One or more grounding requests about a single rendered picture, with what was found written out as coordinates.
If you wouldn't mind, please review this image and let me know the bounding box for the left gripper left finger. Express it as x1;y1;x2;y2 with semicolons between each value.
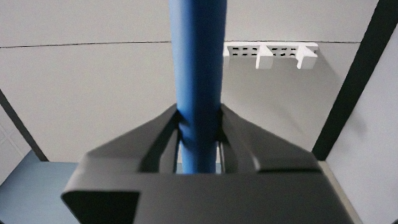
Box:
73;103;180;174

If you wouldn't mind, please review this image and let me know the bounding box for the blue metal bar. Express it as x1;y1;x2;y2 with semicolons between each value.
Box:
168;0;228;174

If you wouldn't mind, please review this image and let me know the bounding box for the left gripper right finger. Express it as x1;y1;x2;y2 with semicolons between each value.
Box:
218;103;324;174

